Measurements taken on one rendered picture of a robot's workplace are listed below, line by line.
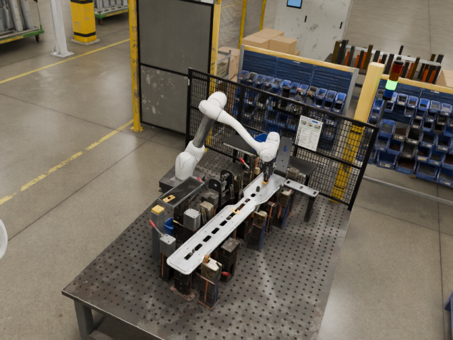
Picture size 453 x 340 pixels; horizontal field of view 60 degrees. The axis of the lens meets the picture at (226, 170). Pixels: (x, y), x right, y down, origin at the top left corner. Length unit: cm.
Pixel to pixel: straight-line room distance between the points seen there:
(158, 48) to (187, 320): 376
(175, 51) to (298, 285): 348
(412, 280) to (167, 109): 372
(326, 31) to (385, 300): 673
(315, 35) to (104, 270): 776
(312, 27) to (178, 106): 487
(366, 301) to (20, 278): 312
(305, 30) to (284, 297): 758
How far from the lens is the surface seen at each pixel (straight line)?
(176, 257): 255
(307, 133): 354
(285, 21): 971
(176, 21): 520
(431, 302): 429
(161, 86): 558
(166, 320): 262
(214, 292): 259
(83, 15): 1020
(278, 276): 293
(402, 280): 434
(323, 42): 958
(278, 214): 325
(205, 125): 332
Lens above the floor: 283
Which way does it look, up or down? 33 degrees down
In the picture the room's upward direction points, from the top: 6 degrees clockwise
